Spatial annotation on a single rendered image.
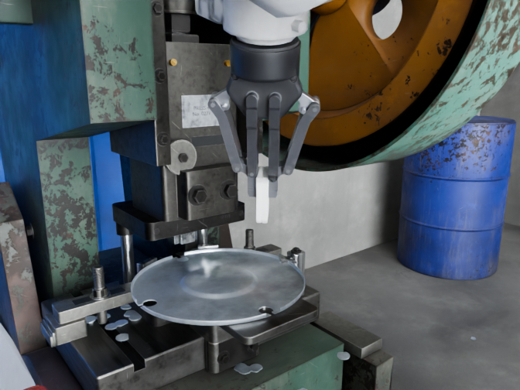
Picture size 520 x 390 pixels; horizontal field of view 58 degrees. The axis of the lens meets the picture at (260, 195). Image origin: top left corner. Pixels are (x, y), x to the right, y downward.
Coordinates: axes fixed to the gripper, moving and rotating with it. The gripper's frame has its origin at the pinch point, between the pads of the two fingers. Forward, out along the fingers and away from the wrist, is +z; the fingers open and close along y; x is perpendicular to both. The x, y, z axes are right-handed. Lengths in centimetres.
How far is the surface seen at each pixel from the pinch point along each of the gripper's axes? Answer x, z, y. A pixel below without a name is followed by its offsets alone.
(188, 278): 6.2, 22.4, -12.8
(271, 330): -6.9, 18.0, 2.1
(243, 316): -4.0, 18.8, -2.3
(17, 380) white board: 0, 47, -47
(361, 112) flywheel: 36.5, 4.5, 16.4
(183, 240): 14.6, 21.2, -15.5
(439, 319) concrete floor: 108, 141, 77
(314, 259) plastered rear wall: 165, 160, 20
